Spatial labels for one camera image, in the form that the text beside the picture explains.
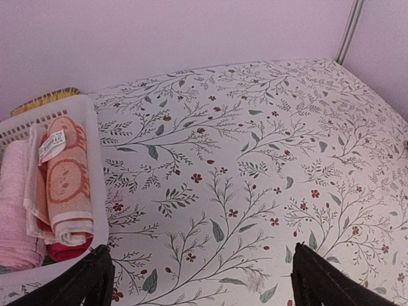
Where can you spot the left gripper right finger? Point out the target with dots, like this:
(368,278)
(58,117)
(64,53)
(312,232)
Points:
(316,282)

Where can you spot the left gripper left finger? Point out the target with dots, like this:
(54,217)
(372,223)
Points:
(87,282)

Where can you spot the orange patterned towel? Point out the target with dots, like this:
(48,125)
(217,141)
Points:
(57,196)

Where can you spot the magenta rolled towel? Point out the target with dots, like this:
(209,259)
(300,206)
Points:
(59,252)

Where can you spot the white plastic basket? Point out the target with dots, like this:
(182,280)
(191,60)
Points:
(81,109)

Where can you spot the pink rolled towel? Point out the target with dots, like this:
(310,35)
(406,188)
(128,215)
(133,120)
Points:
(19,251)

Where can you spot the floral tablecloth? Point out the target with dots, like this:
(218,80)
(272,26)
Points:
(213,176)

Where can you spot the woven straw brush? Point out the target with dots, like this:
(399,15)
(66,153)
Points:
(45,99)

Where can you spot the right metal frame post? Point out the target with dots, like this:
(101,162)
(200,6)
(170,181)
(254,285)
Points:
(349,30)

